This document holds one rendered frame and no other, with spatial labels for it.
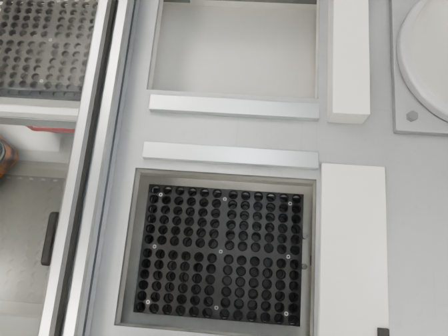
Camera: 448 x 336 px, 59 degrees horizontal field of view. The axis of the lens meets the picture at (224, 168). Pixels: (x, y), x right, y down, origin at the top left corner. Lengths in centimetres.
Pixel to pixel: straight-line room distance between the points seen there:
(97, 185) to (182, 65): 31
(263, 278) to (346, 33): 35
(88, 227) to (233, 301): 21
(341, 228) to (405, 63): 24
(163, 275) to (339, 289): 23
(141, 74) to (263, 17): 28
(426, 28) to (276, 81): 26
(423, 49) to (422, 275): 28
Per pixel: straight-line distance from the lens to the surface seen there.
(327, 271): 51
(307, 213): 64
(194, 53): 74
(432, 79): 57
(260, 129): 55
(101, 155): 52
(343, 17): 60
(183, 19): 78
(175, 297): 56
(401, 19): 65
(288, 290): 56
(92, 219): 50
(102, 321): 54
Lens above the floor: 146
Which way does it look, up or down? 75 degrees down
